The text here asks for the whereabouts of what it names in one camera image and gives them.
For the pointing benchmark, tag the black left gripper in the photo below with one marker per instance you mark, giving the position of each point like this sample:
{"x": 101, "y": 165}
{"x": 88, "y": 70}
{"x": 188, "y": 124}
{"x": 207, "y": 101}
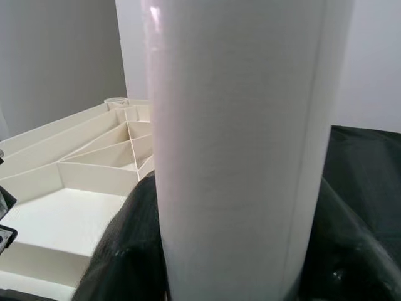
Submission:
{"x": 4, "y": 238}

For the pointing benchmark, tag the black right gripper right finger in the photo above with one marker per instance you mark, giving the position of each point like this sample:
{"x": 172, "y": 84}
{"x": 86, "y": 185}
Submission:
{"x": 344, "y": 266}

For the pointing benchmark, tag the white plastic table top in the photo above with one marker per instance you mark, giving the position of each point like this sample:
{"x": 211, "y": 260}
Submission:
{"x": 62, "y": 216}

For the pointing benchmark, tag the white plastic table leg tube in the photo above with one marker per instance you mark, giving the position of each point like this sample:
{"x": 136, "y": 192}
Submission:
{"x": 235, "y": 156}

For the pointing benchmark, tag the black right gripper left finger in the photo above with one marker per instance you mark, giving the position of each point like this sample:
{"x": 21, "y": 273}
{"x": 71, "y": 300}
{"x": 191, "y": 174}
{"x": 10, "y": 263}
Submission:
{"x": 125, "y": 251}

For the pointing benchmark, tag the black table cloth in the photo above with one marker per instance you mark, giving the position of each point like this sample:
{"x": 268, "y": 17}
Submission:
{"x": 369, "y": 156}

